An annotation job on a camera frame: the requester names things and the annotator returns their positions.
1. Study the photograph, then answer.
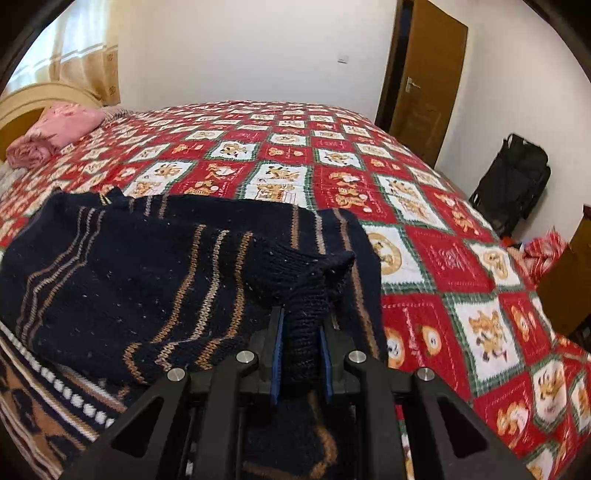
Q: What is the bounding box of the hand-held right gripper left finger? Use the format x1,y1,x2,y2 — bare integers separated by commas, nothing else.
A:
60,307,284,480

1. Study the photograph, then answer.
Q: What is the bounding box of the red bear printed bedspread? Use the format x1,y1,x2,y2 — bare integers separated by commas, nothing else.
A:
0,99,591,480

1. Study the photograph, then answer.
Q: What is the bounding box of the pink quilt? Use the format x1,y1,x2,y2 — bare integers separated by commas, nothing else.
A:
6,102,106,169

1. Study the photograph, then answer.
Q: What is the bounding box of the brown wooden cabinet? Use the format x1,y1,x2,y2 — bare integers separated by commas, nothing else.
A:
538,217,591,337

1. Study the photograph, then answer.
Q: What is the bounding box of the wooden headboard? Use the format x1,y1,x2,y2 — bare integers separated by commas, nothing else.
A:
0,83,100,162

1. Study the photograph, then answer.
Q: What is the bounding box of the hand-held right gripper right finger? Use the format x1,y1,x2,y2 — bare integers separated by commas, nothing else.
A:
318,318,532,480

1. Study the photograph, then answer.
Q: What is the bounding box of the dark wooden door frame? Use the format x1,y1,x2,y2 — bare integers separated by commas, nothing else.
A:
375,0,414,132

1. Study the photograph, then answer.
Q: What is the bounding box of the grey striped pillow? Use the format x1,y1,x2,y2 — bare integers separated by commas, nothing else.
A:
102,105,138,121

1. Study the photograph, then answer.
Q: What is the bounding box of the navy knit sweater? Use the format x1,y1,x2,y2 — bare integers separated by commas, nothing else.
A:
0,187,389,480

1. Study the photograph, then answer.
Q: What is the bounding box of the red plaid cloth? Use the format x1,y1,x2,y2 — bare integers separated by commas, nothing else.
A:
508,231,571,287

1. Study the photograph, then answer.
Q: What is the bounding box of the black folded stroller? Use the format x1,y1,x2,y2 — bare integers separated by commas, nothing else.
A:
468,134,551,238

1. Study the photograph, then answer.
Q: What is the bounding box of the beige patterned curtain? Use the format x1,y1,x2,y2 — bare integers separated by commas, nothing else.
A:
46,0,122,108

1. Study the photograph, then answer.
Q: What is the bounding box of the brown wooden door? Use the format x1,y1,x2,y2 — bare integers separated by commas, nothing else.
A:
390,0,468,167

